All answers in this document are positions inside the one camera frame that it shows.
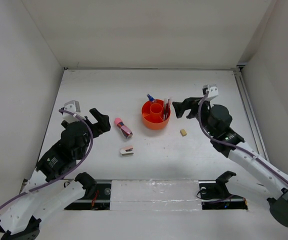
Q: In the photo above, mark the green and white pen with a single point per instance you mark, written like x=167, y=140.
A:
x=164, y=108

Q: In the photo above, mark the small tan eraser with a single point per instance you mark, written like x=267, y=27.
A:
x=183, y=132

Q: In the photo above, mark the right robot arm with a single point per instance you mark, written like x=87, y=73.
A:
x=214, y=121

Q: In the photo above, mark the red and white pen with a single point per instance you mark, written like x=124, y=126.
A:
x=169, y=101

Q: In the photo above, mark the orange red pen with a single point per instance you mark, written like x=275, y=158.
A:
x=166, y=106

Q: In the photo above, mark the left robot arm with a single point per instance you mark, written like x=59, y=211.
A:
x=22, y=216

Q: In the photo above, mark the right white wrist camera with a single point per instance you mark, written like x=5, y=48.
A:
x=211, y=91

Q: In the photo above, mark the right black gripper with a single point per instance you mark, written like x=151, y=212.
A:
x=193, y=103

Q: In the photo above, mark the pink-capped clear tube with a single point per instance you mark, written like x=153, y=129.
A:
x=127, y=133

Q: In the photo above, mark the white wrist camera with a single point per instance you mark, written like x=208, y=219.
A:
x=211, y=91
x=70, y=109

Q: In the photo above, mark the black front mounting rail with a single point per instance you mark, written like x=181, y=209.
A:
x=100, y=200

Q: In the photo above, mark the aluminium side rail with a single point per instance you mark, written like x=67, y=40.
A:
x=250, y=114

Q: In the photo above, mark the orange round desk organizer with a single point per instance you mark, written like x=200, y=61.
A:
x=153, y=115

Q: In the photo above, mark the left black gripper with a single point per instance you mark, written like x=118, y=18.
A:
x=102, y=126

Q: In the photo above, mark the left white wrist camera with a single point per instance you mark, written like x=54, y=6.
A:
x=70, y=109

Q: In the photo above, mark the pink white mini stapler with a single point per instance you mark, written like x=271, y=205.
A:
x=127, y=151

